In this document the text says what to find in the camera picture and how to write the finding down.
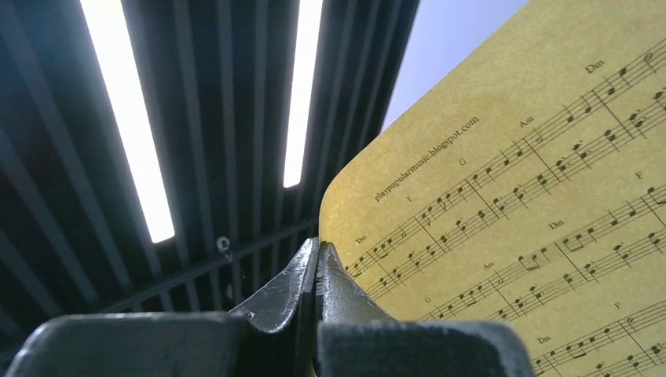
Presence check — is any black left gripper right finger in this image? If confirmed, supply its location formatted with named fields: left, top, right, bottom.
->
left=314, top=242, right=535, bottom=376

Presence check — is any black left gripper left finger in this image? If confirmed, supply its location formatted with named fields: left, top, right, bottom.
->
left=5, top=237, right=319, bottom=376

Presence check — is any yellow sheet music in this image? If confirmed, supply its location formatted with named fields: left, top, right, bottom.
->
left=319, top=1, right=665, bottom=376

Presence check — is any ceiling light strip right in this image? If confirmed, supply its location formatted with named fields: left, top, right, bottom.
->
left=283, top=0, right=324, bottom=188

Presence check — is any ceiling light strip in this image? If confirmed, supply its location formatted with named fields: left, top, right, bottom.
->
left=79, top=1, right=175, bottom=243
left=283, top=0, right=324, bottom=188

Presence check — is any ceiling light strip left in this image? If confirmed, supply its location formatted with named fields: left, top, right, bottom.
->
left=79, top=1, right=175, bottom=243

